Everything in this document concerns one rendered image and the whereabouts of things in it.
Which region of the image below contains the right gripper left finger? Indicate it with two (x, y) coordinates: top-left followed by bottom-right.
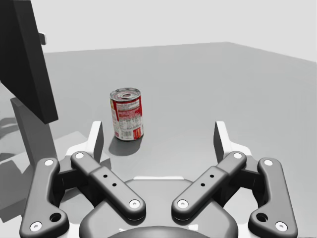
(19, 120), (147, 238)

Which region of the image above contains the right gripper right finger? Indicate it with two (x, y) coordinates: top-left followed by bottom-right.
(171, 120), (299, 237)

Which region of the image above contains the red and white can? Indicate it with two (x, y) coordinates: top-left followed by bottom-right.
(109, 87), (145, 142)

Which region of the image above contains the black screen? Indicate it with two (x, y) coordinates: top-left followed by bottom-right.
(0, 0), (59, 125)

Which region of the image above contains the grey stand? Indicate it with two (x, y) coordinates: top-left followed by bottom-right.
(0, 31), (112, 175)

